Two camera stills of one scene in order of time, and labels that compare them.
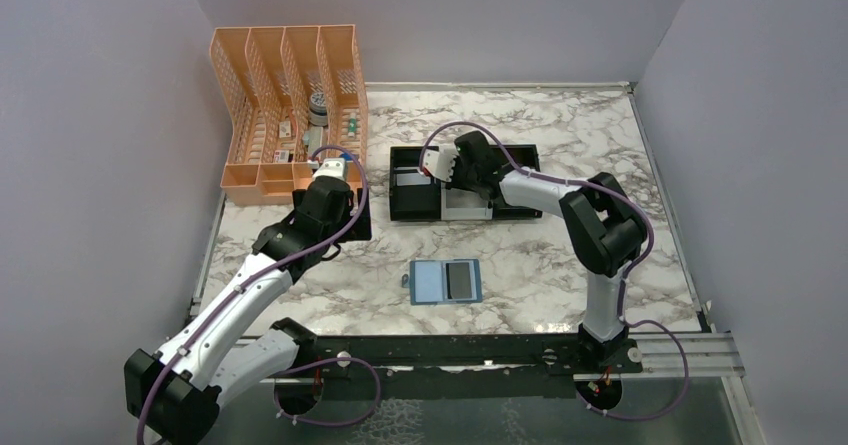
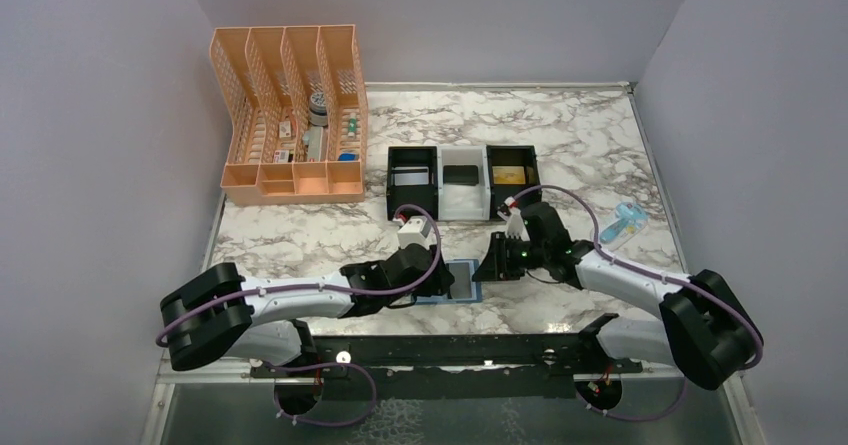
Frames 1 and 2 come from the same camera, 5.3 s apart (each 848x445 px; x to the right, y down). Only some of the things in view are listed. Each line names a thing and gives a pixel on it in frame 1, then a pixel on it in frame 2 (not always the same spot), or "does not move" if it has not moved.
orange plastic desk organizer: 296,96 does not move
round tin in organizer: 318,115 does not move
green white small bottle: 352,127 does not move
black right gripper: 454,183 → 494,265
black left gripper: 361,230 → 439,285
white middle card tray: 459,204 does not move
